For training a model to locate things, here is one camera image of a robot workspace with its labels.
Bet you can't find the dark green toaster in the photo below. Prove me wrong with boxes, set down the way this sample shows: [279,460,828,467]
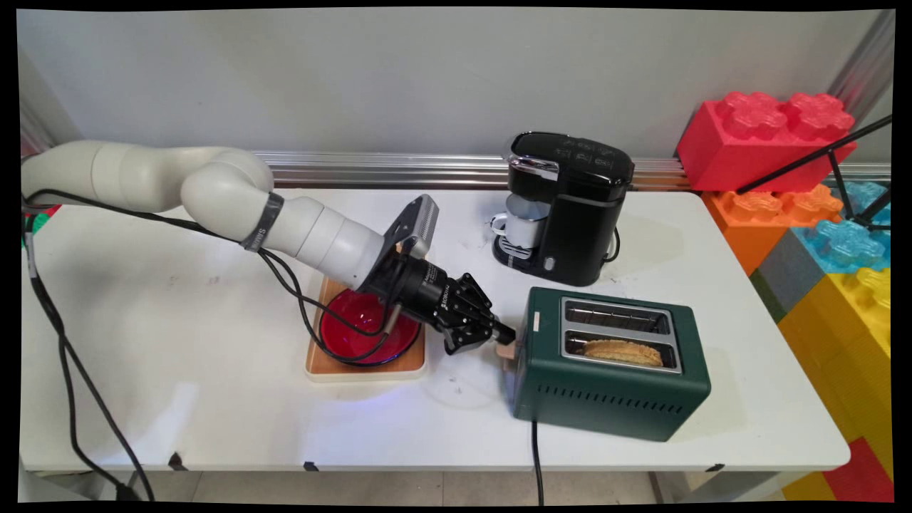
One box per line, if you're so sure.
[504,286,712,442]

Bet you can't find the big yellow building block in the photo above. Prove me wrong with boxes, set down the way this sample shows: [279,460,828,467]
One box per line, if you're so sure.
[777,267,894,478]

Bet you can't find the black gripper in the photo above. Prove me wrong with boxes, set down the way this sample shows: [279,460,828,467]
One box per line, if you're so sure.
[360,254,517,356]

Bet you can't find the black tripod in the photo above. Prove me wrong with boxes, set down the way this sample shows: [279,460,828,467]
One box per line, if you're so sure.
[735,114,893,233]

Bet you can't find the black coffee machine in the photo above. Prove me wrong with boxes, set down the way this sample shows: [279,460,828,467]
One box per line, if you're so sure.
[492,132,636,287]

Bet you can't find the big orange building block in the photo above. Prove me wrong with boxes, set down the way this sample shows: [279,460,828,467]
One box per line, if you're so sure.
[702,184,846,276]

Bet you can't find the aluminium rail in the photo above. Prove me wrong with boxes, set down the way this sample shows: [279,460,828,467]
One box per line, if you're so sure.
[253,151,891,192]

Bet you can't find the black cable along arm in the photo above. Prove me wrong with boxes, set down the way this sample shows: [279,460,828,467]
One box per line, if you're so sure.
[21,187,423,502]

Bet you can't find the big red building block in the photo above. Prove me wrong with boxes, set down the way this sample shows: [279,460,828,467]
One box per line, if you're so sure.
[675,91,858,193]

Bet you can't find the aluminium corner post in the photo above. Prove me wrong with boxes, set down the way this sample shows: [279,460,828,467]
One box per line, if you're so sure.
[826,11,896,123]

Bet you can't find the toast slice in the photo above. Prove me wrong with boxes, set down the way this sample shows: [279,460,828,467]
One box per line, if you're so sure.
[583,338,665,369]

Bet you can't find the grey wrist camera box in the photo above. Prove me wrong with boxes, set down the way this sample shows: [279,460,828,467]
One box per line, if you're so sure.
[385,195,440,261]

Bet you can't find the light wooden tray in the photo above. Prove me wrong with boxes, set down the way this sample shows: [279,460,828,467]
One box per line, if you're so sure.
[305,276,428,383]

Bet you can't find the red bowl with black rim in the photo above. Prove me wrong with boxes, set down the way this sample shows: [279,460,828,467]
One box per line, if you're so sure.
[318,289,423,367]

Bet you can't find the big light blue building block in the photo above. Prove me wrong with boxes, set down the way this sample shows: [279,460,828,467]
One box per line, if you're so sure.
[791,180,892,276]

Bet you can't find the black toaster power cable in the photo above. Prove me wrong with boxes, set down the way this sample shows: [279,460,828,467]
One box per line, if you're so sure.
[531,420,546,507]

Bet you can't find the white mug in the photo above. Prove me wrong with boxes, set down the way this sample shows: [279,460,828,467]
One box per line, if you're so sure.
[490,194,551,250]

